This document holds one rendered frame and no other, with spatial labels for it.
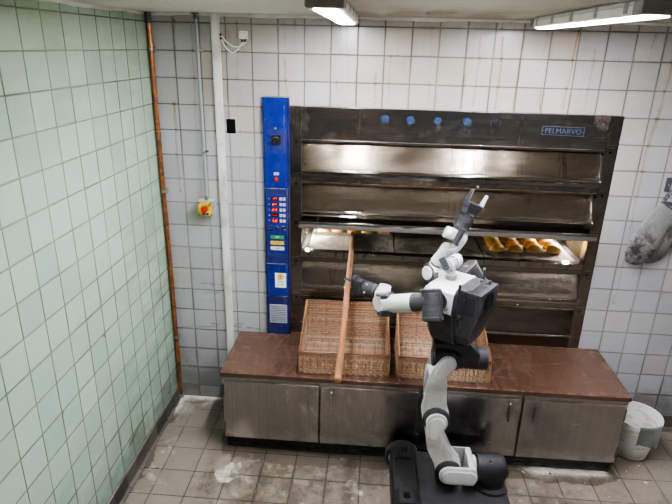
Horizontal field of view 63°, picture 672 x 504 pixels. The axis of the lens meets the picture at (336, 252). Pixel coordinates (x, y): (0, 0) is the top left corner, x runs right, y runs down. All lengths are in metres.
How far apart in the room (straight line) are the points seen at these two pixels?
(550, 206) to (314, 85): 1.61
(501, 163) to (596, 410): 1.56
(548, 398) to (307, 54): 2.45
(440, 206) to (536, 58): 0.99
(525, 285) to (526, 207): 0.53
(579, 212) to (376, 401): 1.69
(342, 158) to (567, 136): 1.33
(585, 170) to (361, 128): 1.36
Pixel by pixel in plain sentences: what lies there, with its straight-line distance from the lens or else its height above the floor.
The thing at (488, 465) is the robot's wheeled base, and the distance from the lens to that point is 3.31.
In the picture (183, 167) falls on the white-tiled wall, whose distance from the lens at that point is 3.65.
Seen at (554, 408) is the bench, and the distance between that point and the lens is 3.63.
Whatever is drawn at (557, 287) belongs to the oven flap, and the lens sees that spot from 3.86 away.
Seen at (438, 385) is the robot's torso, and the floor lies 0.84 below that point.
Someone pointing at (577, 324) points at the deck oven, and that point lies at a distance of 4.02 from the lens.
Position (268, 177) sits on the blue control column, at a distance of 3.49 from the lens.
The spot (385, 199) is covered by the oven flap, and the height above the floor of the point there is 1.55.
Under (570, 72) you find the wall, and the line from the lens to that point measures 3.54.
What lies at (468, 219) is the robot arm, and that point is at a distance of 2.96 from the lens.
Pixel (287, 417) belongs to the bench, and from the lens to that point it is 3.59.
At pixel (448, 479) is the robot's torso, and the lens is 3.28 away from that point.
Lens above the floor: 2.45
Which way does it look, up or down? 21 degrees down
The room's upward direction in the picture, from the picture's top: 1 degrees clockwise
